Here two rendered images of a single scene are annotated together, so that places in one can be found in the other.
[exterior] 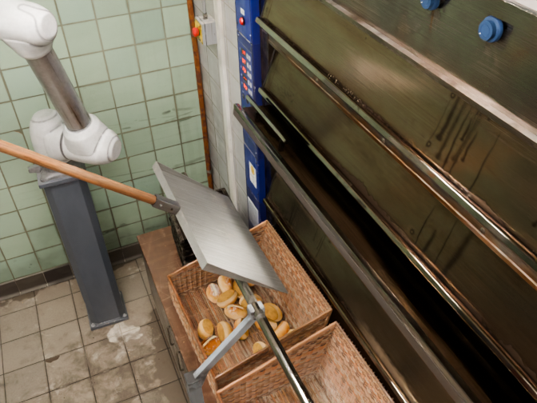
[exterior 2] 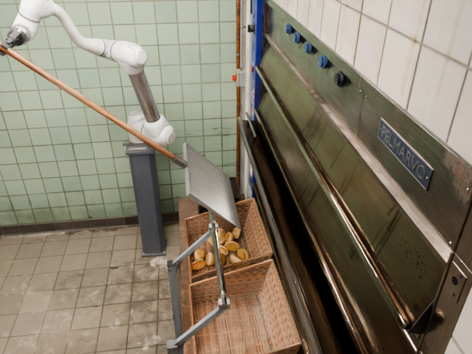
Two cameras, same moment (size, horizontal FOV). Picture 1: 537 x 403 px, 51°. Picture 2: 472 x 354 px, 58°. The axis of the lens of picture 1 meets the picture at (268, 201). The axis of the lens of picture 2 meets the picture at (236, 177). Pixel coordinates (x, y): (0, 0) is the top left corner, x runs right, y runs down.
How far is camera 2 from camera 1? 69 cm
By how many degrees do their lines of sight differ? 15
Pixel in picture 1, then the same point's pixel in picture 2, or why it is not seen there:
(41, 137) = (132, 123)
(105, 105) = (178, 117)
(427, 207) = (307, 171)
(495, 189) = (322, 150)
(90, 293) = (145, 230)
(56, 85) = (142, 92)
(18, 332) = (100, 248)
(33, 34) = (132, 60)
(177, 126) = (220, 139)
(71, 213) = (141, 174)
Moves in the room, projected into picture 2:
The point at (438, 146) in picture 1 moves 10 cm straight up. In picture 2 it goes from (307, 130) to (309, 105)
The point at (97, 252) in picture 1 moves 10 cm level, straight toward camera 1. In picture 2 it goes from (152, 204) to (152, 211)
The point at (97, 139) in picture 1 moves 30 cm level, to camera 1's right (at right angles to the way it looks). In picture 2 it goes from (161, 129) to (204, 134)
